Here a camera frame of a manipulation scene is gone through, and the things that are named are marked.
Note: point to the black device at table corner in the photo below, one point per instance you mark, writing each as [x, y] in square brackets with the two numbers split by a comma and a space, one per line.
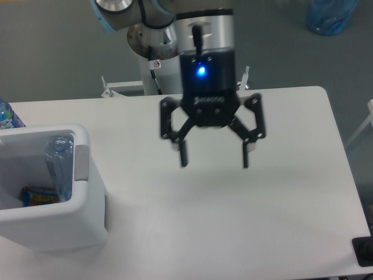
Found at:
[363, 250]

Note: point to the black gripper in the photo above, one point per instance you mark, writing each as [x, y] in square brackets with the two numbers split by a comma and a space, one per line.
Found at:
[209, 99]

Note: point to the blue plastic bag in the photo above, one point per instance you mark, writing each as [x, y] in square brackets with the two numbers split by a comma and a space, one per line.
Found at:
[329, 18]

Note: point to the clear plastic bottle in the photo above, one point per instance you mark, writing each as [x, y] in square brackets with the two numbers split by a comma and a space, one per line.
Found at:
[59, 159]

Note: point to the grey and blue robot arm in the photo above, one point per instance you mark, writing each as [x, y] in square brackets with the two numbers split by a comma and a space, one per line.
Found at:
[117, 15]

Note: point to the white frame at right edge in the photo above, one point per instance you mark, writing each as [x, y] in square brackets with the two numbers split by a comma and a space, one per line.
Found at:
[361, 132]

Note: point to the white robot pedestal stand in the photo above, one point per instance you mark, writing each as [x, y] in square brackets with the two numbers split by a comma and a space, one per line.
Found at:
[158, 52]

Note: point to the blue snack wrapper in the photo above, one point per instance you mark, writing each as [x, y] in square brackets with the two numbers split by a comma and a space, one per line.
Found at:
[35, 196]

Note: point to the blue labelled bottle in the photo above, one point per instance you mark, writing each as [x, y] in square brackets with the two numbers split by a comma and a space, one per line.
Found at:
[9, 119]

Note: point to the white plastic trash can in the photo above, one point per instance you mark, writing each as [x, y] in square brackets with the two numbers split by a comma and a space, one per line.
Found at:
[79, 222]

